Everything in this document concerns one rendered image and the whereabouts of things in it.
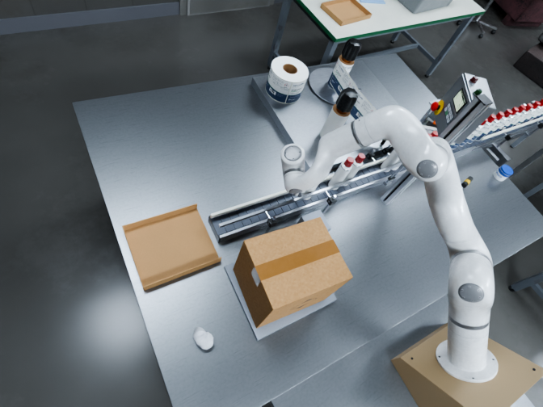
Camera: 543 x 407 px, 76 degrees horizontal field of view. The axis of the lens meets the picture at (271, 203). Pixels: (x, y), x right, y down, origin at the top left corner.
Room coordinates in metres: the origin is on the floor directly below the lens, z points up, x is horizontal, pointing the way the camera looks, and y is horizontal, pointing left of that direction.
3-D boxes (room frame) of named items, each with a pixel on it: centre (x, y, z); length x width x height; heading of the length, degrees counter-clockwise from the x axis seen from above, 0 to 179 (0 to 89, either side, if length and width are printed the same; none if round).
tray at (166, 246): (0.50, 0.29, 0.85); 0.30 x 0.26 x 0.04; 138
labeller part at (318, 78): (1.76, -0.06, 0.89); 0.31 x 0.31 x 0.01
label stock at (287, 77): (1.55, 0.19, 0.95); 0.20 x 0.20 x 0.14
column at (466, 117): (1.17, -0.52, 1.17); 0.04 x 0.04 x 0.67; 48
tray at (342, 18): (2.78, 0.08, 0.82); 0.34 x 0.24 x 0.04; 148
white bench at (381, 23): (3.37, -0.24, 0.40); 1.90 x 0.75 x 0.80; 142
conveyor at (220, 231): (1.23, -0.38, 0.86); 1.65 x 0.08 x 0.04; 138
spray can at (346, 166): (1.07, -0.23, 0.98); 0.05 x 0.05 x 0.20
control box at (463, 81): (1.26, -0.52, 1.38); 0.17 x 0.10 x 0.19; 13
